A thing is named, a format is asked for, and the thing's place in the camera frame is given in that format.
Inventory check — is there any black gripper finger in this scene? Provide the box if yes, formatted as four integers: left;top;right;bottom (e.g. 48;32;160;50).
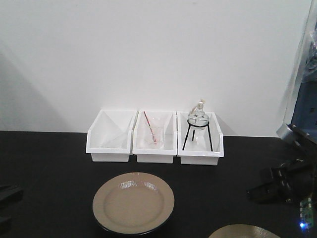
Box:
0;184;24;225

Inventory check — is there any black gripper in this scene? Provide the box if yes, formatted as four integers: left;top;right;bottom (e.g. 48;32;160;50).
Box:
246;159;317;204

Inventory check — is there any tan plate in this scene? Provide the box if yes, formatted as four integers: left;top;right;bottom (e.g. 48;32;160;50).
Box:
209;224;279;238
92;172;175;235

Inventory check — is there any green circuit board with LED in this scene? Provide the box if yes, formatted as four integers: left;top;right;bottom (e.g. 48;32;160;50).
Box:
299;197;314;232

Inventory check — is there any grey pegboard drying rack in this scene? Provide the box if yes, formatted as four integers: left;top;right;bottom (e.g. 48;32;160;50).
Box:
292;30;317;139

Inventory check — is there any white bin, right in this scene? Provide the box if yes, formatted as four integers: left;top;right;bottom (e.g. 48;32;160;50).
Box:
177;112;224;166

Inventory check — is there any white bin, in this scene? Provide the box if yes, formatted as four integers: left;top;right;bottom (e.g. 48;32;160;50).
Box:
86;109;137;162
132;110;177;164
177;112;224;166

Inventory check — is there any glass alcohol lamp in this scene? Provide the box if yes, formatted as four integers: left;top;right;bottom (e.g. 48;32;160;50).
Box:
188;99;210;123

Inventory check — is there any white bin, left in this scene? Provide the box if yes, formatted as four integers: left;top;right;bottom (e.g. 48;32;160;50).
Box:
86;109;137;162

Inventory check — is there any clear glass beaker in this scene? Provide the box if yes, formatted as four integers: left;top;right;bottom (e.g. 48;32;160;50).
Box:
144;126;164;149

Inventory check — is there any white bin, middle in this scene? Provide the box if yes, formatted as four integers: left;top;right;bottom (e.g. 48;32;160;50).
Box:
132;110;177;164

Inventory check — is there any red glass stirring rod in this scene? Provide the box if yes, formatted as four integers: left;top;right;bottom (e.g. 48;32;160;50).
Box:
143;111;157;144

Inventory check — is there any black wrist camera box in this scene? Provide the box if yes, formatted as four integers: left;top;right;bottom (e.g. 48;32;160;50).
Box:
276;123;317;159

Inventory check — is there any black wire tripod stand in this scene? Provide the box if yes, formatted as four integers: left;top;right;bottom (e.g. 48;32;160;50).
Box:
182;119;213;151

